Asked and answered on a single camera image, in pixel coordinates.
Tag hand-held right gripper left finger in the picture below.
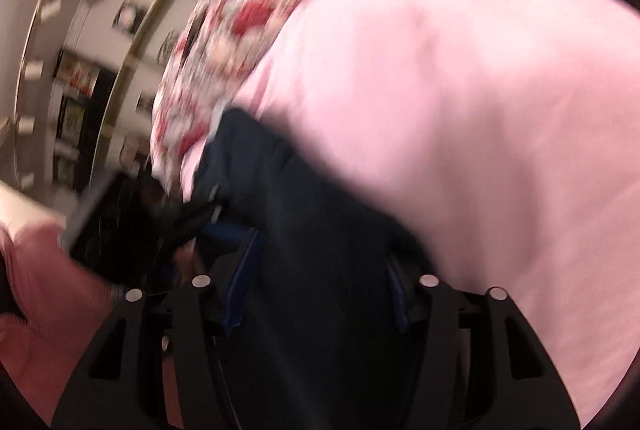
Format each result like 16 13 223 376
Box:
50 230 266 430

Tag white cloth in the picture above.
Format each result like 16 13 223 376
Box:
0 182 66 238

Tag display shelf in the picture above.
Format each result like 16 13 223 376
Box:
50 0 168 191

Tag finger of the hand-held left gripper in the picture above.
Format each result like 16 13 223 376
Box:
160 197 223 255

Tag pink bed sheet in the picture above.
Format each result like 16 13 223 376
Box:
180 0 640 426

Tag floral red white pillow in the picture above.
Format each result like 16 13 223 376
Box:
150 0 401 201

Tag person's left forearm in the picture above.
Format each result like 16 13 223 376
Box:
0 220 126 426

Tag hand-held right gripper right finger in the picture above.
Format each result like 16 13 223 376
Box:
385 255 581 430

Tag dark navy pants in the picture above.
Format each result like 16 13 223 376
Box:
190 107 466 430

